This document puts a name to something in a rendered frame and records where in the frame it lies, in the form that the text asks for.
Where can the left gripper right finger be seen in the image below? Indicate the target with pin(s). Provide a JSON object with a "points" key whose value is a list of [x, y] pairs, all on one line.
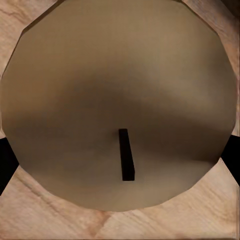
{"points": [[231, 156]]}

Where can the pillar candle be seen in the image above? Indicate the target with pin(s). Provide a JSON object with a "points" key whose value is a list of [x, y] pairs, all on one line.
{"points": [[118, 105]]}

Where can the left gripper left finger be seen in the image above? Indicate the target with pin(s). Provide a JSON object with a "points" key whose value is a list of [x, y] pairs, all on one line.
{"points": [[8, 163]]}

